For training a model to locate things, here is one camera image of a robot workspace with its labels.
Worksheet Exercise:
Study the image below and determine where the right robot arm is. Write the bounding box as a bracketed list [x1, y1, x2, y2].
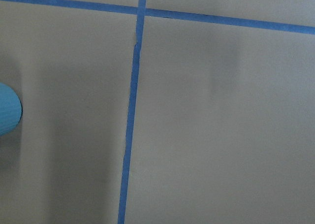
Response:
[0, 83, 23, 136]

